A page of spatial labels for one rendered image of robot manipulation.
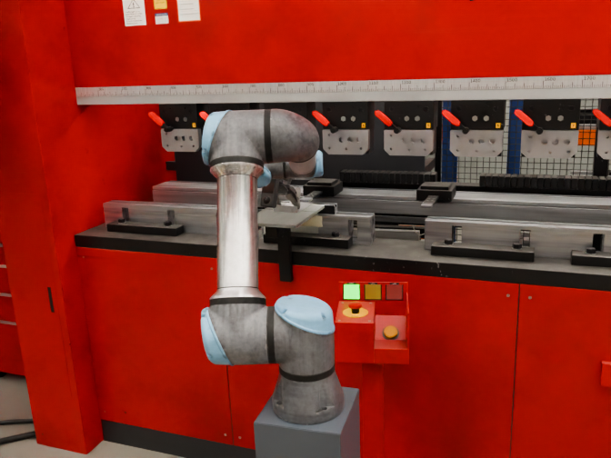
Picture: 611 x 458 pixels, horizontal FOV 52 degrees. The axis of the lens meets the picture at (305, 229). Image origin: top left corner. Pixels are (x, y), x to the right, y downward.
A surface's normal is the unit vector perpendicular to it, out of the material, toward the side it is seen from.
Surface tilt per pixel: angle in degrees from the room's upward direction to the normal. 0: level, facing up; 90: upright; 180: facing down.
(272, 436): 90
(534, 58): 90
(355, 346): 90
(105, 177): 90
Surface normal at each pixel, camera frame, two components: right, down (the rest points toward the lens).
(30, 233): -0.35, 0.26
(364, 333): -0.13, 0.27
